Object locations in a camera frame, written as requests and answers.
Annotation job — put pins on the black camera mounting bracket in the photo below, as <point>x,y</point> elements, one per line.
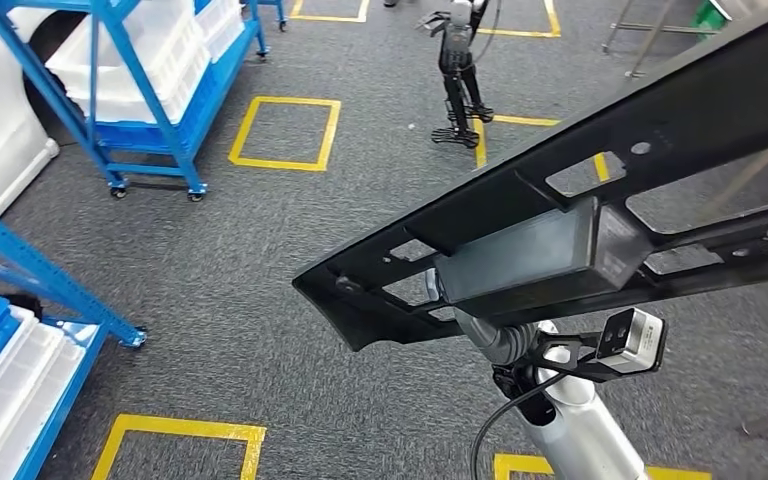
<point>556,358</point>

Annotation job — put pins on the steel side table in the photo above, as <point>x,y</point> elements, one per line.
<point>649,30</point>

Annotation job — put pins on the yellow floor tape square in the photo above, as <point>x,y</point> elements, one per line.
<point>245,129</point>
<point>178,427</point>
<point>331,18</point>

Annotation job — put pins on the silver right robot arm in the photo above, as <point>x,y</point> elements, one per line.
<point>583,437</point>

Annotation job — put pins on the black plastic frame part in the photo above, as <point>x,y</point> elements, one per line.
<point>689,99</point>

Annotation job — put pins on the blue wheeled rack cart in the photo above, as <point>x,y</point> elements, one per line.
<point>178,152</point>

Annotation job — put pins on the blue metal shelf rack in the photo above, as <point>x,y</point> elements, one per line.
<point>39,278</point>

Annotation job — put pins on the white plastic bin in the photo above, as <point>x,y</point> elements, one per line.
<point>139,60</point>
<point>6,397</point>
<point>33,424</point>
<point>222,26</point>

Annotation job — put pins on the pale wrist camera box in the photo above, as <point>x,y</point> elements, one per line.
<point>632,341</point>

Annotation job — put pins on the black humanoid robot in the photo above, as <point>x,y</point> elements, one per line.
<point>457,66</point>

